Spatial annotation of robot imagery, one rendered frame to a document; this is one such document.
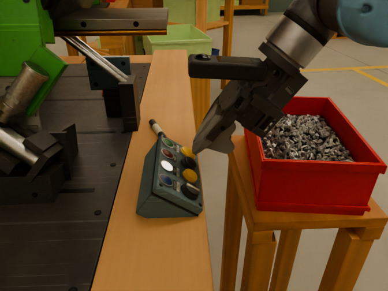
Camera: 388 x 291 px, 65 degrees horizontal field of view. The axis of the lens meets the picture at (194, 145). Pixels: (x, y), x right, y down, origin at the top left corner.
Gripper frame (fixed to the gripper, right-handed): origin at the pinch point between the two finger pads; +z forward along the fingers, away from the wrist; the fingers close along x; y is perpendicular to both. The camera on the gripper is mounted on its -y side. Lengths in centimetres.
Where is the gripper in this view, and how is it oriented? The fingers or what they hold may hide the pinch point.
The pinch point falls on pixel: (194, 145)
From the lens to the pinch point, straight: 52.7
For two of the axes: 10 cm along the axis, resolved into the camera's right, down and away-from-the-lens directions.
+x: -0.5, -5.1, 8.6
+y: 8.2, 4.7, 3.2
